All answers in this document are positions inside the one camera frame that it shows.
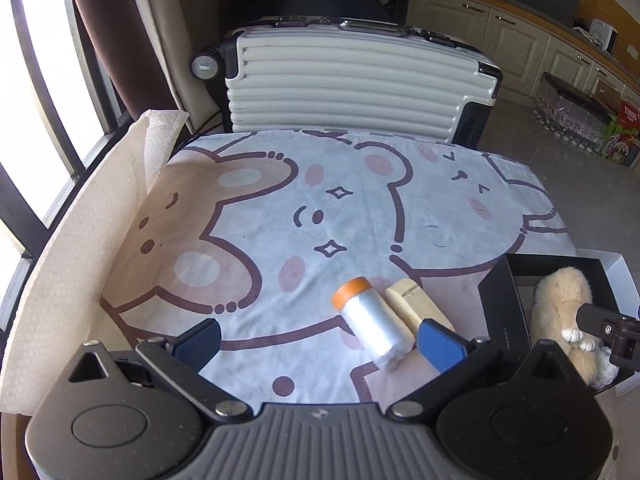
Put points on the white ribbed suitcase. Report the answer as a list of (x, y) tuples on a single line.
[(350, 85)]

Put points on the cream kitchen cabinets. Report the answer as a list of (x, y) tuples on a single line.
[(500, 30)]

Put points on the shrink-wrapped bottle pack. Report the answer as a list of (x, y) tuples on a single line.
[(575, 110)]

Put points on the beige plush toy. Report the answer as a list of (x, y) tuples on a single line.
[(562, 300)]

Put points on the black cardboard box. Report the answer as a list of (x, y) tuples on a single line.
[(505, 305)]

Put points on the plastic film roll orange cap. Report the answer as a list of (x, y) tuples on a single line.
[(372, 320)]

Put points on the brown curtain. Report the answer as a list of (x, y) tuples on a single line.
[(105, 35)]

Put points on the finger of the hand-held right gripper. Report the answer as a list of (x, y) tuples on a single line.
[(605, 327)]

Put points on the white toaster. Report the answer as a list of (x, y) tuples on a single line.
[(603, 35)]

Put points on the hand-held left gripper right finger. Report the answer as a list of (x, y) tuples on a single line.
[(440, 345)]

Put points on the black window frame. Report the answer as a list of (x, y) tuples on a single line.
[(45, 125)]

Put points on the red carton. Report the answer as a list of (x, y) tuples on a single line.
[(626, 130)]

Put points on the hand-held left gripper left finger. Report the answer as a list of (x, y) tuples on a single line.
[(197, 344)]

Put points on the wooden block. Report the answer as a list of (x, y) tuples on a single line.
[(417, 302)]

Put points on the bear printed blanket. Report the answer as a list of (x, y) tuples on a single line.
[(300, 220)]

